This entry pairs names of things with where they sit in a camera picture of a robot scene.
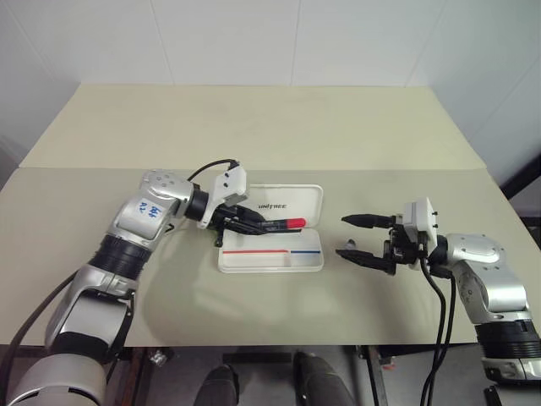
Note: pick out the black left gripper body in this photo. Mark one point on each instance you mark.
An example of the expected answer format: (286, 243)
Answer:
(226, 215)

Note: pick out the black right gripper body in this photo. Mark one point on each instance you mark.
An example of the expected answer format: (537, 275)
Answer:
(403, 249)

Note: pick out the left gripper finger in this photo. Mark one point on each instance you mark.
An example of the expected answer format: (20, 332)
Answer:
(251, 215)
(249, 227)

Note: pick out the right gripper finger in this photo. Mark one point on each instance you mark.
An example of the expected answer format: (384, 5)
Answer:
(367, 259)
(367, 220)

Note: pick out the white Unitree pencil case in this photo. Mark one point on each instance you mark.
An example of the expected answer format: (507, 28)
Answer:
(291, 199)

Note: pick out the red-capped black marker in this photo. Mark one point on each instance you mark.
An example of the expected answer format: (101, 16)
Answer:
(296, 222)

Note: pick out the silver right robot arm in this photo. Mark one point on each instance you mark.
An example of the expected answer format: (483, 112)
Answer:
(482, 258)

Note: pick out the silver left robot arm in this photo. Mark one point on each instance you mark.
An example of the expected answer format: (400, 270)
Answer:
(139, 220)

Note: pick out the red and blue divider strip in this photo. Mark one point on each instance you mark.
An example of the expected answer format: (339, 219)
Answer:
(258, 252)

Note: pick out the black table leg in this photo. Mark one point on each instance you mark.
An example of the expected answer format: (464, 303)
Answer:
(374, 376)

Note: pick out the dark rounded shape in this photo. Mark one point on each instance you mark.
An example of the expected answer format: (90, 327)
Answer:
(220, 387)
(321, 380)

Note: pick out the dark furniture piece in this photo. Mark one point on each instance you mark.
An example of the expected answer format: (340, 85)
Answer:
(524, 186)

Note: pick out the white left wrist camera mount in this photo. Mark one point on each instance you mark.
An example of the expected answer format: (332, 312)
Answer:
(226, 186)

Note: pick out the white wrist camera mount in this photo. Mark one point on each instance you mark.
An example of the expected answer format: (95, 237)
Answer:
(226, 186)
(418, 220)

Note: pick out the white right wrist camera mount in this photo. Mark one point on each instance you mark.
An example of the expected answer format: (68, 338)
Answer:
(418, 220)

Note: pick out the black table frame bar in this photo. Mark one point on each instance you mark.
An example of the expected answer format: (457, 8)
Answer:
(255, 358)

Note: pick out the small metal bracket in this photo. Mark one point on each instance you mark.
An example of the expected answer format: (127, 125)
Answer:
(158, 358)

